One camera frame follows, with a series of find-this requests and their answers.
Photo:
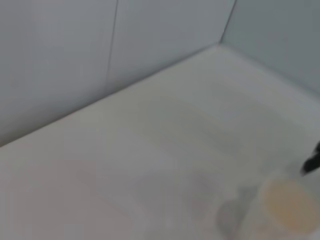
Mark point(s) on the white plastic cup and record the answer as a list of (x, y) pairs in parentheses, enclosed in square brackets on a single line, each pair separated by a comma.
[(292, 207)]

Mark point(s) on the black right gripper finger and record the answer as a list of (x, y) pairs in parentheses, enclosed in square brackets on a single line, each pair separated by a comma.
[(312, 162)]

